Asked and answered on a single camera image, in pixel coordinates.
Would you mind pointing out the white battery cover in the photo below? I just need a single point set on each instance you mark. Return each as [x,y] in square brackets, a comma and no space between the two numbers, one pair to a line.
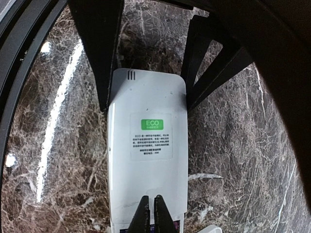
[211,229]

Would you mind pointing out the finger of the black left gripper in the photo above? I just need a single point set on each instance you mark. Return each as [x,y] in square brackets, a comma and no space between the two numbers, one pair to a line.
[231,60]
[98,24]

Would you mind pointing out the white remote control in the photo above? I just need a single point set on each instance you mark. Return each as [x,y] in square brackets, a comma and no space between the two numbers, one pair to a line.
[147,144]

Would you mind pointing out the blue AAA battery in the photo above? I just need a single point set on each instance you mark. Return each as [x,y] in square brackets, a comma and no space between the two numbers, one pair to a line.
[152,227]

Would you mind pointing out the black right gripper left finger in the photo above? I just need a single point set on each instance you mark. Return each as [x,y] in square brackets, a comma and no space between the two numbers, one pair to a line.
[141,220]

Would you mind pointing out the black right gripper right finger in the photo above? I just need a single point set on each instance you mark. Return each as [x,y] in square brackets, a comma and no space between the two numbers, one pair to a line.
[162,217]

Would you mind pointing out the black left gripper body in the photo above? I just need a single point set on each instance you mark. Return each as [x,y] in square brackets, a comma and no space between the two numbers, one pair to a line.
[277,35]

